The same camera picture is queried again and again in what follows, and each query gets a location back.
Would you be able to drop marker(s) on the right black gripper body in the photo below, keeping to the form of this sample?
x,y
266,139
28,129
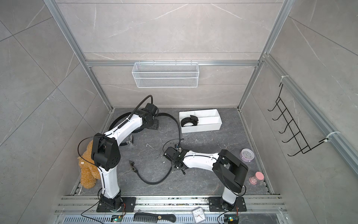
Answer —
x,y
175,165

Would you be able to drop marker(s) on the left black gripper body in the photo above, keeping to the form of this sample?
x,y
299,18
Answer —
x,y
154,124

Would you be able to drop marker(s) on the long black leather belt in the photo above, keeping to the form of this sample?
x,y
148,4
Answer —
x,y
189,121

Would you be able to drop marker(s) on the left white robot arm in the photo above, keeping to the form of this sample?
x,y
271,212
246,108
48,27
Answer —
x,y
105,148

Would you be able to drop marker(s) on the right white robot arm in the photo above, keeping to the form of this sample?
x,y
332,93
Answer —
x,y
229,169

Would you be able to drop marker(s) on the white divided storage box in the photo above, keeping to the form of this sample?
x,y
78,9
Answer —
x,y
209,120

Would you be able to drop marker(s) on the curled black belt with buckle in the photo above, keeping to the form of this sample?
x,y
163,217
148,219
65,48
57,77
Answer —
x,y
117,120

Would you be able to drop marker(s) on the small white clock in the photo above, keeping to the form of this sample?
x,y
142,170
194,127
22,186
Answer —
x,y
198,215

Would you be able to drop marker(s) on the pink round container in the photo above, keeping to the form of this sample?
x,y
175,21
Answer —
x,y
247,155

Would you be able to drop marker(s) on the black comb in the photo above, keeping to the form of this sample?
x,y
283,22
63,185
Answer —
x,y
153,218

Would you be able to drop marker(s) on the brown teddy bear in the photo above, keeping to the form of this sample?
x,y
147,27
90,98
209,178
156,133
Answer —
x,y
89,172

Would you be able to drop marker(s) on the white wire mesh basket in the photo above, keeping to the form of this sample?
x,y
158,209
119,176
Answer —
x,y
166,74

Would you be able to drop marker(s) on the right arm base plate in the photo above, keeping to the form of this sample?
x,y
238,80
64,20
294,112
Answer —
x,y
217,204

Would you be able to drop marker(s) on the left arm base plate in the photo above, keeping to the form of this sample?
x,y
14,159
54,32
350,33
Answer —
x,y
116,204

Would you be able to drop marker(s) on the black wire hook rack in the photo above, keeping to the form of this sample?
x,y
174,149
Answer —
x,y
292,127

